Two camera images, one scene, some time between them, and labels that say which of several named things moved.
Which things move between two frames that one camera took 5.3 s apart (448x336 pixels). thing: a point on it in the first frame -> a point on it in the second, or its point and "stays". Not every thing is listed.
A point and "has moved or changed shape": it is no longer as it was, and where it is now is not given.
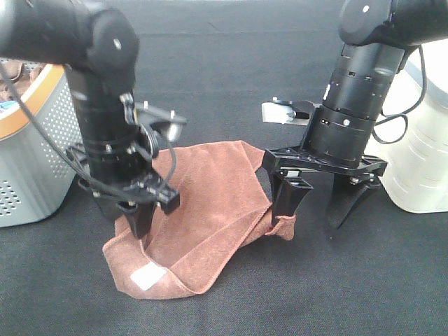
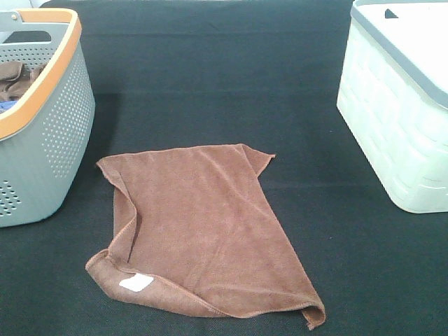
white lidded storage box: x=411 y=131 stays
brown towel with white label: x=225 y=199 has moved or changed shape
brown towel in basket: x=22 y=79 stays
